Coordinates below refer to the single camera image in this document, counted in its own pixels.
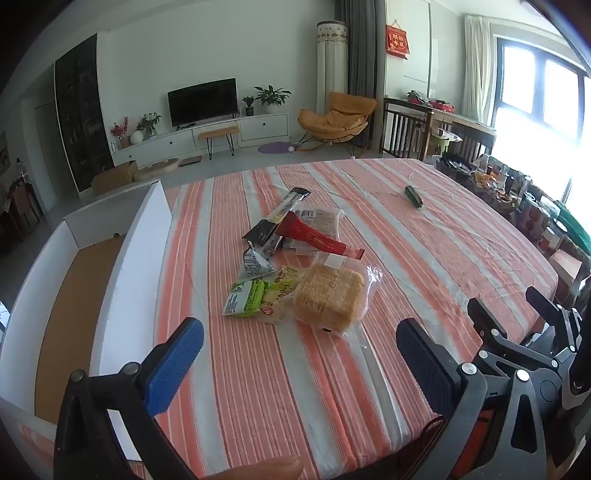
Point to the grey triangular snack packet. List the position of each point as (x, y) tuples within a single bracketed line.
[(254, 265)]

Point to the grey curtain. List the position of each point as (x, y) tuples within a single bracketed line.
[(362, 46)]

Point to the wooden dining set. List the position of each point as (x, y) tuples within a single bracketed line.
[(18, 207)]

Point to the green candy packet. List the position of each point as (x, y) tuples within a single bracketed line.
[(414, 196)]

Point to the small potted plant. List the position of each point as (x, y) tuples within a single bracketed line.
[(249, 105)]

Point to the black display cabinet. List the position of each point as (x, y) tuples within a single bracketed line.
[(83, 115)]

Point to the orange lounge chair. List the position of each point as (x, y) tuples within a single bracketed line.
[(337, 117)]

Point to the red wall hanging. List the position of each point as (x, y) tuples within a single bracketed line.
[(397, 41)]

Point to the pile of assorted goods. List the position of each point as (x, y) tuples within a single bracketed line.
[(508, 189)]

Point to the covered standing air conditioner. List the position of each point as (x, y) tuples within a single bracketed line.
[(332, 64)]

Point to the white television cabinet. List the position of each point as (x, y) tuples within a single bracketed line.
[(263, 127)]

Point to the long black yellow snack packet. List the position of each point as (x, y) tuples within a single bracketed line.
[(284, 210)]

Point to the orange striped tablecloth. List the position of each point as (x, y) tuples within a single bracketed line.
[(277, 392)]

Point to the large window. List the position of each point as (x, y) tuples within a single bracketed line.
[(531, 101)]

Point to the wooden stool with metal legs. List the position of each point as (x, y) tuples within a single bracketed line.
[(219, 132)]

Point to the red flowers in vase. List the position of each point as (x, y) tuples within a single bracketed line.
[(121, 131)]

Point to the wooden slatted chair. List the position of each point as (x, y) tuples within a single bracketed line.
[(401, 131)]

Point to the white cardboard box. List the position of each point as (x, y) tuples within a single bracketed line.
[(134, 300)]

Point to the large green potted plant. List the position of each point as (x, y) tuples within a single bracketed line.
[(272, 97)]

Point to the grey floor scale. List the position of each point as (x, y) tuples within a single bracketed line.
[(190, 160)]

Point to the brown cardboard box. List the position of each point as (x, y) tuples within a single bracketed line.
[(113, 177)]

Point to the bread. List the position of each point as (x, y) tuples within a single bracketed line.
[(330, 295)]

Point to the yellow green tofu packet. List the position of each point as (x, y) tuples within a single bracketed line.
[(284, 284)]

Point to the red snack packet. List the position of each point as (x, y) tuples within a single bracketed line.
[(314, 237)]

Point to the person's left hand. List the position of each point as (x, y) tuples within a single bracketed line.
[(258, 470)]

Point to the green plant in vase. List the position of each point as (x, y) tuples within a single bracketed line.
[(148, 123)]

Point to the white curtain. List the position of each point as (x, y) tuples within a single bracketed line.
[(478, 69)]

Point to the clear packet of brown biscuits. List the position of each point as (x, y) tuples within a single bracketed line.
[(323, 219)]

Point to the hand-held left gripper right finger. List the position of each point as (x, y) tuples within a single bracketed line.
[(427, 369)]

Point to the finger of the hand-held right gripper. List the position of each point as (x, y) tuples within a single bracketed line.
[(545, 304), (482, 316)]

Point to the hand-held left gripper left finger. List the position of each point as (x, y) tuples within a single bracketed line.
[(175, 364)]

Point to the purple round mat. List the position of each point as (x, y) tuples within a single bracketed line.
[(274, 147)]

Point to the green white snack packet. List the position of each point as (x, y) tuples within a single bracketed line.
[(242, 297)]

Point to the beige cat scratcher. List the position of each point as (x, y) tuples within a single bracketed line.
[(157, 169)]

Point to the black flat television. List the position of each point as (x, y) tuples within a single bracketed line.
[(203, 101)]

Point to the white round vase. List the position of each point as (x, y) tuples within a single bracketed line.
[(137, 137)]

